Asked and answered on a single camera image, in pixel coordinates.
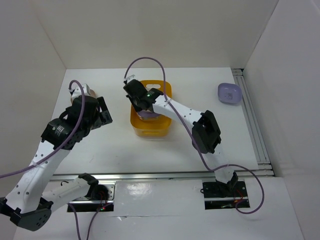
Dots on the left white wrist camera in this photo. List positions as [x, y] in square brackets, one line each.
[84, 87]

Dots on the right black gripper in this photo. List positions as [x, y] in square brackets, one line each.
[137, 107]

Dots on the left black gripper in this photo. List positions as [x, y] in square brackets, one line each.
[103, 117]

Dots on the aluminium rail right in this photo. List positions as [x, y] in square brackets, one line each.
[265, 168]

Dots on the aluminium rail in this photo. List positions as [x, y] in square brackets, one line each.
[265, 168]
[159, 176]

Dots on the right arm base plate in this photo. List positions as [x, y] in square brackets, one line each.
[216, 199]

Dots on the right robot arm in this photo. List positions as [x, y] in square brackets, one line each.
[202, 128]

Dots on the purple plate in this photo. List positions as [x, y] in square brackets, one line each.
[146, 114]
[229, 93]

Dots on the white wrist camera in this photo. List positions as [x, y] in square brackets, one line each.
[84, 87]
[129, 78]

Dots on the brown square plate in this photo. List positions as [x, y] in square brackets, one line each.
[91, 93]

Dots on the aluminium rail front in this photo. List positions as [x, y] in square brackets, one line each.
[159, 176]

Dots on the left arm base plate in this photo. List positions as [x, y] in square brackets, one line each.
[102, 200]

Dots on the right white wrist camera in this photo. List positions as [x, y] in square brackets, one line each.
[129, 78]

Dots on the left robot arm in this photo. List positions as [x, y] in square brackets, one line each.
[28, 205]

